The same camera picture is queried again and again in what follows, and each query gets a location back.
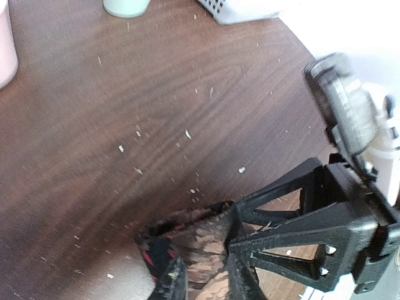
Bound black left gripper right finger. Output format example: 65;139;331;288
227;254;266;300

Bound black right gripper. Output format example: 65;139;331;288
229;157;399;294

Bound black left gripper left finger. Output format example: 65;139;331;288
149;257;188;300

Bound dark floral patterned tie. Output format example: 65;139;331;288
135;201;245;299

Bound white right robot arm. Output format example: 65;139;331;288
227;52;399;299

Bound white plastic mesh basket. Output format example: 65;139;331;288
198;0;300;25

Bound pink divided organizer box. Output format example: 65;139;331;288
0;1;19;89

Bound mint green plastic cup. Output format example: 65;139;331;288
103;0;150;18

